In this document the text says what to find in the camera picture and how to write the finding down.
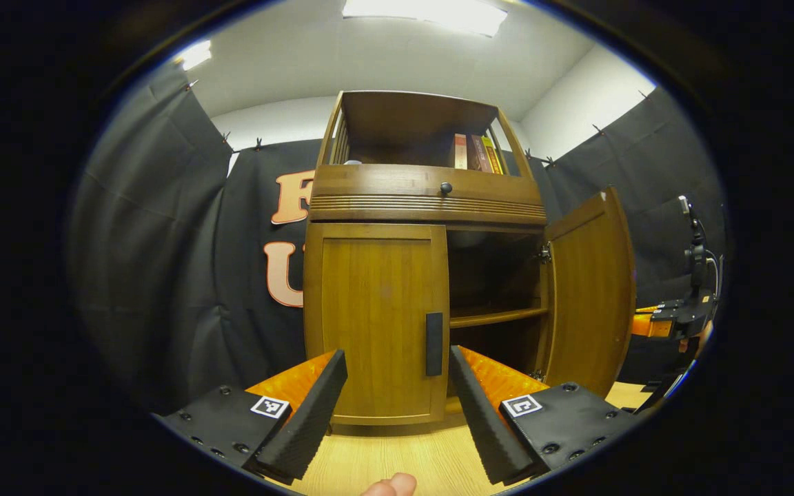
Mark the wooden double-door shoe cabinet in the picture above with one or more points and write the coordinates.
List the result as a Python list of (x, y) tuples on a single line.
[(383, 200)]

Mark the wooden inner shelf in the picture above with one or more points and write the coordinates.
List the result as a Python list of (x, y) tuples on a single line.
[(497, 317)]

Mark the brown book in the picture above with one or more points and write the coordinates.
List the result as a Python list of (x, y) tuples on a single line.
[(477, 154)]

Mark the black backdrop cloth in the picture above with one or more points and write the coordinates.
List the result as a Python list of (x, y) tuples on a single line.
[(163, 262)]

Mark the metal door hinge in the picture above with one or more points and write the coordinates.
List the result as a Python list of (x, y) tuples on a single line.
[(537, 375), (544, 255)]

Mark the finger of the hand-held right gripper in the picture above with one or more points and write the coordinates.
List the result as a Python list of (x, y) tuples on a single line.
[(648, 325)]

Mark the red and white book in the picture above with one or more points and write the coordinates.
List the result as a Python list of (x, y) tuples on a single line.
[(460, 151)]

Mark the round black drawer knob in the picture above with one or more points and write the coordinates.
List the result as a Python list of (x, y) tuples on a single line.
[(446, 188)]

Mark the wooden cabinet door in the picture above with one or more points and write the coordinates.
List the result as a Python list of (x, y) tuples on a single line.
[(369, 310), (590, 296)]

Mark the wooden drawer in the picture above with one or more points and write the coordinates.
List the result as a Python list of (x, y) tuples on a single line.
[(383, 182)]

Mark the yellow book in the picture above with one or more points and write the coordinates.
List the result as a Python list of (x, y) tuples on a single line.
[(493, 158)]

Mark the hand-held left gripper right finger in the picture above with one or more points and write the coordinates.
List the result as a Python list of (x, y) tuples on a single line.
[(483, 420)]

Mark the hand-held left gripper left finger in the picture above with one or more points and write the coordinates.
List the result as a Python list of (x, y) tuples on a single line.
[(304, 420)]

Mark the small ceiling light panel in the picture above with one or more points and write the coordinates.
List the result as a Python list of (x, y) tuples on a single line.
[(194, 55)]

